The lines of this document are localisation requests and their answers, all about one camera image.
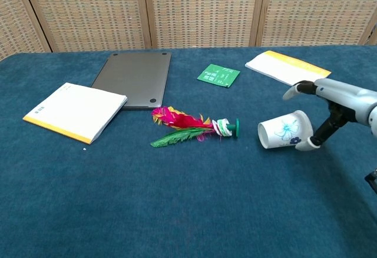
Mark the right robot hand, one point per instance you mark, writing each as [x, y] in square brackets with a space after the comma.
[347, 99]

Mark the white paper cup blue flower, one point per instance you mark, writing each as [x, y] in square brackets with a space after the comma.
[282, 132]

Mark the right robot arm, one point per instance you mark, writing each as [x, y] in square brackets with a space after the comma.
[371, 180]

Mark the white booklet yellow stripe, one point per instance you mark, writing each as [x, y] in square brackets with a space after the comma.
[282, 69]

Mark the green square card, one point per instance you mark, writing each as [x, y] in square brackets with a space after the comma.
[218, 75]

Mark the colourful feather shuttlecock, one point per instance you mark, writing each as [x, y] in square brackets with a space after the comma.
[188, 127]

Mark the woven folding screen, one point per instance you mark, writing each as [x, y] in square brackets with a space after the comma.
[188, 10]

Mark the grey closed laptop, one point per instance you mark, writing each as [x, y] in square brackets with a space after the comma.
[135, 78]

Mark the blue tablecloth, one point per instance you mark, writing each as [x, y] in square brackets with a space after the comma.
[147, 196]

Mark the white notepad yellow edge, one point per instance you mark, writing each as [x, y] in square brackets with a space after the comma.
[73, 112]

